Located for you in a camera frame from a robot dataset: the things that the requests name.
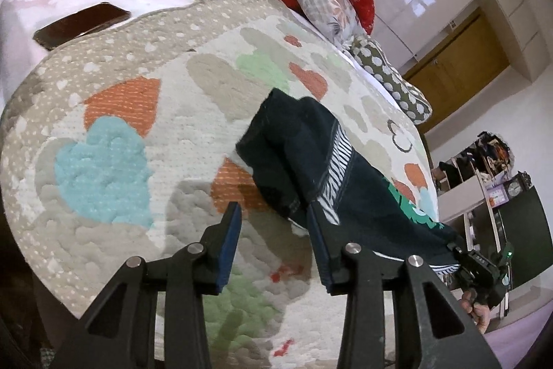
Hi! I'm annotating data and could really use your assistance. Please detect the wooden door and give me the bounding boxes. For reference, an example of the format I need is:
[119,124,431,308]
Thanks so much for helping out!
[402,8,511,133]

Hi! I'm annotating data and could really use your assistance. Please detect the lilac cloth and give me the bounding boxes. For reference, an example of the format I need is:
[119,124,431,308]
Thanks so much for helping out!
[483,302,553,369]

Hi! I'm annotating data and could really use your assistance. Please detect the heart-patterned quilted blanket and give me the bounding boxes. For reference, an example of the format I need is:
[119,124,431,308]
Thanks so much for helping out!
[0,0,441,369]

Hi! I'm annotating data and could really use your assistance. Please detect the person's right hand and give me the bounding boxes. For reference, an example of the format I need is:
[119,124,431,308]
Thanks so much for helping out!
[459,290,492,332]

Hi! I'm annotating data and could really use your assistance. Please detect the cluttered shelf unit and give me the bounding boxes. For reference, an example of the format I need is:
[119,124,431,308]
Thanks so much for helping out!
[431,130,533,255]

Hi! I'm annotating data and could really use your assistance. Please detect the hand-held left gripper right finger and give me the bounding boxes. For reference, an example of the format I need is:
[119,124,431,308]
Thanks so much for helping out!
[307,204,503,369]

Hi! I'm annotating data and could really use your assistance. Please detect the small round clock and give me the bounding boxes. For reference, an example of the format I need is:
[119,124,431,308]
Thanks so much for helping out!
[505,176,525,199]

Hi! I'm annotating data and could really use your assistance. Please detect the black screen panel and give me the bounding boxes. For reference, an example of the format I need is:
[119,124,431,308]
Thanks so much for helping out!
[497,184,553,293]

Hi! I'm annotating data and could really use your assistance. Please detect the dark smartphone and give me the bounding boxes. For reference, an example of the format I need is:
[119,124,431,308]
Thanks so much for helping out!
[32,3,132,52]

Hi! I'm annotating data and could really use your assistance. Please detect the dark pants with zebra stripe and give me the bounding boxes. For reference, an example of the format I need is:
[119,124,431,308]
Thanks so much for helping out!
[235,88,466,277]

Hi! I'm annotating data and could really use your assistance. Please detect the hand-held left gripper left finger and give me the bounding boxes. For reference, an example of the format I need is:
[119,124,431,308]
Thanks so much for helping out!
[52,202,243,369]

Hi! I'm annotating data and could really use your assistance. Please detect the polka dot pillow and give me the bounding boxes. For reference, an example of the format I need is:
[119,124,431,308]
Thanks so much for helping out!
[350,35,433,125]

